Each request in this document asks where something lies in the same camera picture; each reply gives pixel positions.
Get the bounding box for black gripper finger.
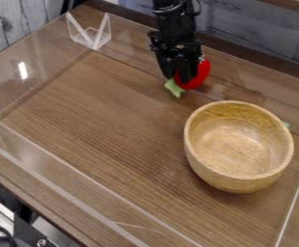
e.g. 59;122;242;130
156;51;175;79
178;56;203;84

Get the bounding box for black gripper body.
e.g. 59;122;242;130
148;31;204;62

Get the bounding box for red felt fruit green leaf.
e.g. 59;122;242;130
164;59;211;97

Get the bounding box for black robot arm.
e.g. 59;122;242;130
148;0;203;85

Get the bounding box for clear acrylic tray walls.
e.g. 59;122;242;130
0;17;299;247

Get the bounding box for light wooden bowl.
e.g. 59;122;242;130
184;100;294;194

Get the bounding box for black metal table bracket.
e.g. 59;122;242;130
13;206;56;247

